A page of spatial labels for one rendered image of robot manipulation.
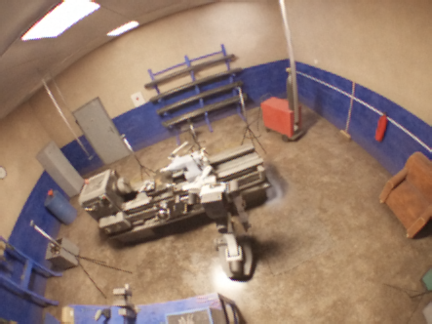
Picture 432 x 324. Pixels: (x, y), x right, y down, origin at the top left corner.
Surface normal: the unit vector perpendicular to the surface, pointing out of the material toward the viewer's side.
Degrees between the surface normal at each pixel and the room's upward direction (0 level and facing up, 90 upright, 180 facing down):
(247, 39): 90
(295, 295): 0
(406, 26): 90
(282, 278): 0
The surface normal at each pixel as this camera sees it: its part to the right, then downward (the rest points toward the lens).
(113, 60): 0.22, 0.59
